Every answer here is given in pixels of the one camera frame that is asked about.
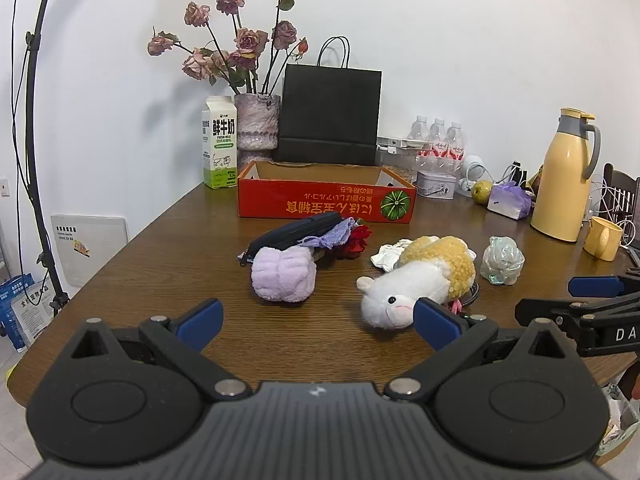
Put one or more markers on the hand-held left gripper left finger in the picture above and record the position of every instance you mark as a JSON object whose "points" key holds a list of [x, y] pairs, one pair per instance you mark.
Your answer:
{"points": [[202, 322]]}

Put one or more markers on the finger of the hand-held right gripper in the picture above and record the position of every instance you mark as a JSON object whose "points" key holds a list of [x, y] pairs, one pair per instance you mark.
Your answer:
{"points": [[595, 286], [545, 309]]}

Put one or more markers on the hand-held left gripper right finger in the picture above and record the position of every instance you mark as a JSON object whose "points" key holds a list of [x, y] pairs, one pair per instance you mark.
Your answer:
{"points": [[437, 322]]}

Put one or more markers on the white yellow plush hamster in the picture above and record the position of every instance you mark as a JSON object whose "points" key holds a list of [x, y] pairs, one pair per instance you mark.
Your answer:
{"points": [[410, 285]]}

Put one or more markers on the clear plastic toy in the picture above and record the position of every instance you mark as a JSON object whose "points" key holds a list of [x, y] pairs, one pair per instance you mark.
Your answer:
{"points": [[501, 260]]}

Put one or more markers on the white paper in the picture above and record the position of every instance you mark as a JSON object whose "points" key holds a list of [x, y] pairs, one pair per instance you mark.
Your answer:
{"points": [[387, 257]]}

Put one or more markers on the purple plush headband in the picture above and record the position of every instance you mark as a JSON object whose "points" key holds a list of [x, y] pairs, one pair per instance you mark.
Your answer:
{"points": [[282, 275]]}

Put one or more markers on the red fabric flower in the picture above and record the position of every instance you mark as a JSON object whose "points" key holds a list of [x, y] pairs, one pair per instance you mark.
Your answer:
{"points": [[356, 245]]}

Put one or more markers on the black pencil case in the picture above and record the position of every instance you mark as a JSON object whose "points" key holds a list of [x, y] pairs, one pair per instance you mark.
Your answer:
{"points": [[295, 232]]}

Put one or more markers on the red cardboard box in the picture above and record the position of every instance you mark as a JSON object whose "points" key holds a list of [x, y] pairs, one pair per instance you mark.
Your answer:
{"points": [[310, 202]]}

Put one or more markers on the yellow mug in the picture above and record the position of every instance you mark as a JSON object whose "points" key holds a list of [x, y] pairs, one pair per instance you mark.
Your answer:
{"points": [[600, 240]]}

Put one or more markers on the white plastic bag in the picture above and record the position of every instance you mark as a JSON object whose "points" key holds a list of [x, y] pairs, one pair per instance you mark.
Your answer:
{"points": [[620, 410]]}

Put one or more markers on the dark wooden chair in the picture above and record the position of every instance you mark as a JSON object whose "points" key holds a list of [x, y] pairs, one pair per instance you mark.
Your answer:
{"points": [[622, 182]]}

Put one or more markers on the yellow thermos jug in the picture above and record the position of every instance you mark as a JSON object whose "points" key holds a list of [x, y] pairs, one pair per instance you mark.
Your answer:
{"points": [[557, 185]]}

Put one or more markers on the purple tissue pack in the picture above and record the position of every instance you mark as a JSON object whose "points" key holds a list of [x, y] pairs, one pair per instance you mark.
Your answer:
{"points": [[507, 202]]}

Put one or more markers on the green fruit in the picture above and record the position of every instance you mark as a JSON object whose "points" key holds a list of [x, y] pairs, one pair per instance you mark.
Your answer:
{"points": [[482, 191]]}

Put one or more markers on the black charger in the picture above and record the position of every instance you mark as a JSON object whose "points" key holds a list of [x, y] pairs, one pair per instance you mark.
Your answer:
{"points": [[517, 172]]}

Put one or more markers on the printed tin box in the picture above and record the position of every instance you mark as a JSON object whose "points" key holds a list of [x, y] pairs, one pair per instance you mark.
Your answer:
{"points": [[434, 183]]}

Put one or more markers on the clear seed container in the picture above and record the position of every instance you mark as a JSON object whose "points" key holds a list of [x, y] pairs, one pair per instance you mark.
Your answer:
{"points": [[400, 167]]}

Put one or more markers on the white paper bag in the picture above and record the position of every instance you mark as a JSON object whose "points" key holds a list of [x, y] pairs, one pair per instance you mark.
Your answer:
{"points": [[35, 315]]}

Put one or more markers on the white green milk carton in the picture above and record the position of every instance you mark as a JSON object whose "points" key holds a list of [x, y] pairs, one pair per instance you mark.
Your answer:
{"points": [[220, 150]]}

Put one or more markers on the flat white carton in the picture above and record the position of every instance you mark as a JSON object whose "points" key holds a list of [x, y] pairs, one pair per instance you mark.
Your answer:
{"points": [[395, 142]]}

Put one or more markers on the clear water bottle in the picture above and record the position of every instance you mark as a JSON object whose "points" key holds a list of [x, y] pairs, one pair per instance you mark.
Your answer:
{"points": [[455, 137], [418, 132], [438, 135]]}

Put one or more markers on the blue bag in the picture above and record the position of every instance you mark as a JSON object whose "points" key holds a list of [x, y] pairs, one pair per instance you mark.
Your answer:
{"points": [[10, 305]]}

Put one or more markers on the purple textured vase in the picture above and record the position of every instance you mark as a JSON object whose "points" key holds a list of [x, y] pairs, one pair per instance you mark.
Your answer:
{"points": [[256, 120]]}

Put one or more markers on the black paper bag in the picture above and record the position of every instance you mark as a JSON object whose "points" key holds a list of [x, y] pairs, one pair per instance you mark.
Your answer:
{"points": [[327, 110]]}

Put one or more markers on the black light stand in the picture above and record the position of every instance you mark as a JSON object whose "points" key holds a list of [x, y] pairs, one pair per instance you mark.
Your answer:
{"points": [[34, 110]]}

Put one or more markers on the dried rose bouquet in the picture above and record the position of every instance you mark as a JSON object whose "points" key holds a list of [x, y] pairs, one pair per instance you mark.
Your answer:
{"points": [[247, 40]]}

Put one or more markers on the wall socket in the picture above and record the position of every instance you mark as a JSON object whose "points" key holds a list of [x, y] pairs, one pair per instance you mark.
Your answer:
{"points": [[4, 187]]}

